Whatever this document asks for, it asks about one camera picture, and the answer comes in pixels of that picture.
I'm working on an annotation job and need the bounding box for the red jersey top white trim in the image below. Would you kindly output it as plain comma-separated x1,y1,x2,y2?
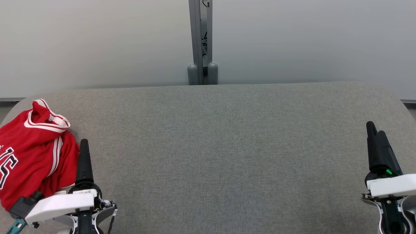
0,98,81,212

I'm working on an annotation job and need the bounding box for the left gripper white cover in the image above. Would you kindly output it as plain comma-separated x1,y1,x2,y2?
25,139,117,225

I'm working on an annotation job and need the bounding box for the left thin black gripper cable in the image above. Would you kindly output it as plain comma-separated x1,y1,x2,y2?
107,206,118,234

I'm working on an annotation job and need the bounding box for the grey metal partition post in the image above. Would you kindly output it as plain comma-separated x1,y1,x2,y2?
188,0,213,85

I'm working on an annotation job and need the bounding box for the left teal cable connector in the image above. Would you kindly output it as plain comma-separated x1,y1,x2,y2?
5,218,26,234

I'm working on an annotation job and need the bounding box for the grey rounded post foot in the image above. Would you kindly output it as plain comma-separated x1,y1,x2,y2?
188,64,199,85
207,62,218,85

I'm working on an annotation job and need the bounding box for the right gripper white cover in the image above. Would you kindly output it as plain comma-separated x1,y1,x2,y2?
361,121,416,198

